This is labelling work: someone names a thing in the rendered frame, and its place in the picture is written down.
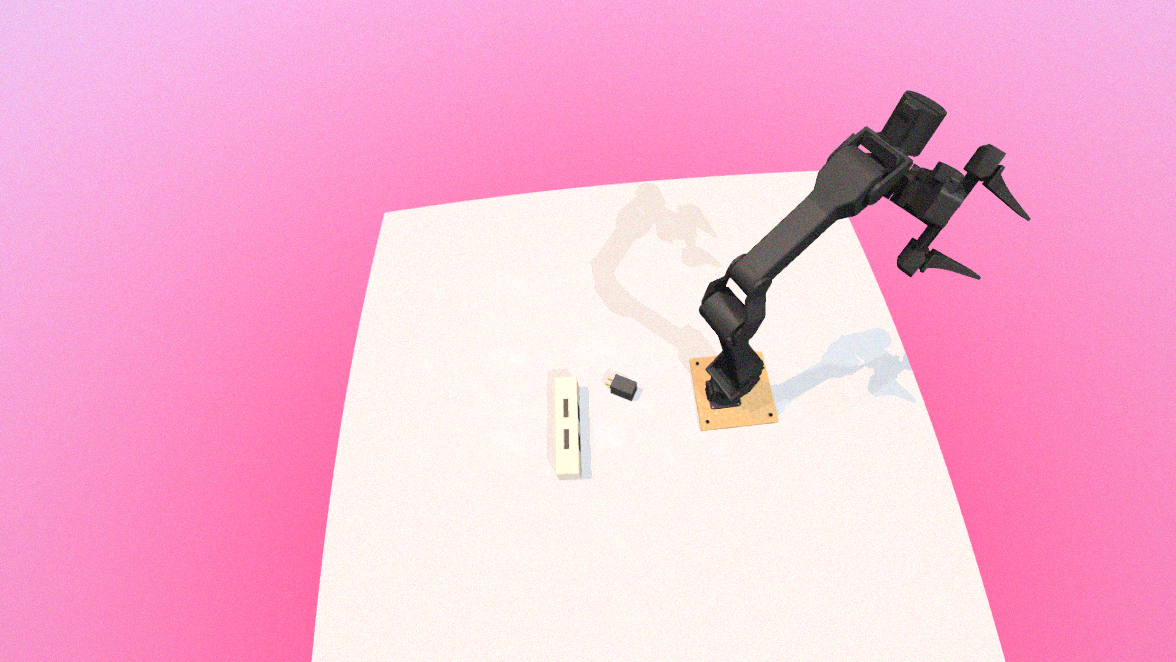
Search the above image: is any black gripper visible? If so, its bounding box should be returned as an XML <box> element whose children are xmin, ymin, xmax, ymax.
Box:
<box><xmin>889</xmin><ymin>143</ymin><xmax>1031</xmax><ymax>280</ymax></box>

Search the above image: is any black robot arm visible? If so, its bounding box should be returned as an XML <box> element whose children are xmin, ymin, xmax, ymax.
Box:
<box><xmin>699</xmin><ymin>91</ymin><xmax>965</xmax><ymax>410</ymax></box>

